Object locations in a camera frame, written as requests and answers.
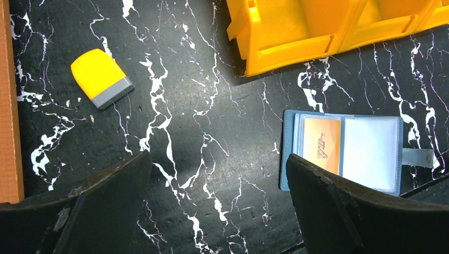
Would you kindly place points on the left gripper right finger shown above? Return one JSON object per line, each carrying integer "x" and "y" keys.
{"x": 337, "y": 215}

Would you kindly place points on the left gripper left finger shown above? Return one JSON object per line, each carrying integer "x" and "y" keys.
{"x": 97, "y": 214}

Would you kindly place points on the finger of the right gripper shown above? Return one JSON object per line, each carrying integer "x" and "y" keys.
{"x": 435, "y": 192}

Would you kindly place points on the blue card holder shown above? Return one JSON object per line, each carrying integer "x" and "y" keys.
{"x": 371, "y": 149}

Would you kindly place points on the orange VIP credit card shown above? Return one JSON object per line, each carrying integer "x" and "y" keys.
{"x": 321, "y": 142}

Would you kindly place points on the yellow three-compartment bin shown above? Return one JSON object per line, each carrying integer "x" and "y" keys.
{"x": 275, "y": 34}

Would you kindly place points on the orange wooden shelf rack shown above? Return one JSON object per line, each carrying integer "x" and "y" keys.
{"x": 12, "y": 186}

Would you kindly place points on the yellow grey eraser block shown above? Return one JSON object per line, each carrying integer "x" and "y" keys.
{"x": 100, "y": 78}

